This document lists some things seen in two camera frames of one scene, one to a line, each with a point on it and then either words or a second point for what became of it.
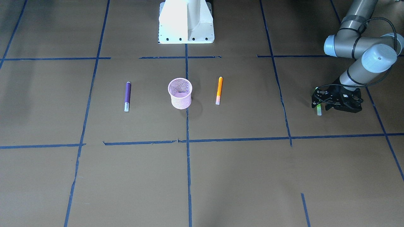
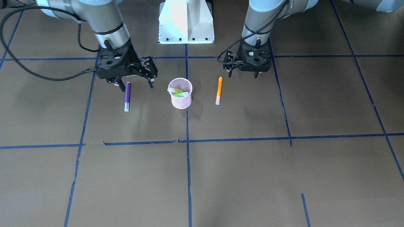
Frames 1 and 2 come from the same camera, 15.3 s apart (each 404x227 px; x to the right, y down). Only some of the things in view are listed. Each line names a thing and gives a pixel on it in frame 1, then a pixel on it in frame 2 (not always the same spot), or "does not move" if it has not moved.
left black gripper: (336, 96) to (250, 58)
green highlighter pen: (319, 109) to (183, 94)
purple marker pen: (128, 89) does not move
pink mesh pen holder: (180, 89) does not move
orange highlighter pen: (220, 83) does not move
